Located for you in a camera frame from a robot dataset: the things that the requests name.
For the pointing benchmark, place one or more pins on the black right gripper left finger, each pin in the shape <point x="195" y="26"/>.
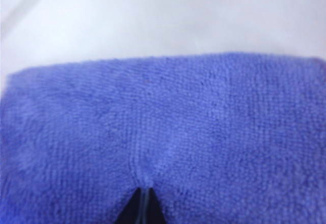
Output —
<point x="135" y="208"/>

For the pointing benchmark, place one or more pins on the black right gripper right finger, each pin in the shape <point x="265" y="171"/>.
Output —
<point x="154" y="208"/>

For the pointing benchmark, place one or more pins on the purple microfibre rag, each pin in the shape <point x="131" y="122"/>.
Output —
<point x="178" y="119"/>

